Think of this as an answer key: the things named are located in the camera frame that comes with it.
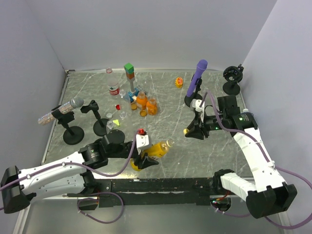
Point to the black stand holding microphone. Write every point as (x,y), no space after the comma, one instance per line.
(72,135)

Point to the red label water bottle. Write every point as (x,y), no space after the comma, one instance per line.
(113,85)

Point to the small clear bottle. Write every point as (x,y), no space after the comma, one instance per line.
(124,95)

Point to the short orange bottle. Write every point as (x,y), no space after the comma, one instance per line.
(151,106)

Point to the purple microphone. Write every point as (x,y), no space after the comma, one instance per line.
(200,68)

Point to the black ring stand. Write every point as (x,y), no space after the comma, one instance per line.
(233,75)

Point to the blue label water bottle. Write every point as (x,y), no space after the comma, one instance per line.
(247,115)

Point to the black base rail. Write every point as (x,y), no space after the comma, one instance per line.
(154,191)

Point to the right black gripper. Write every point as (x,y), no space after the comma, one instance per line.
(195,131)

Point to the clear plastic bottle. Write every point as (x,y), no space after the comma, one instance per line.
(109,126)

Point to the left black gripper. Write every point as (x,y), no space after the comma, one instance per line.
(145,162)

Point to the tall orange bottle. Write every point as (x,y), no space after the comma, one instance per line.
(141,100)

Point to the yellow orange toy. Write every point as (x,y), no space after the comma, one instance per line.
(179,82)

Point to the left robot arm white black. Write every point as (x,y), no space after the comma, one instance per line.
(72,174)

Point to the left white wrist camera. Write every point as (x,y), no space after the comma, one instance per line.
(142,139)

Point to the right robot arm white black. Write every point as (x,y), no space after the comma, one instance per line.
(269,193)

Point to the orange cap near bottles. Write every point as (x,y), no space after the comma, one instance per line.
(133,106)

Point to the lime green block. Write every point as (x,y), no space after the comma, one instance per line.
(116,122)

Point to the silver glitter microphone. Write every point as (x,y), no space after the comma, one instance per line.
(74,103)

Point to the black microphone stand centre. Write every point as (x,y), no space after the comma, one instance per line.
(195,94)

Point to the orange cap front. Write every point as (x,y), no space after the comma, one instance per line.
(143,113)

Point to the yellow juice bottle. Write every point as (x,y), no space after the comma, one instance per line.
(160,150)

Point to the colourful block tower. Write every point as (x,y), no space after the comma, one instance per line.
(134,88)

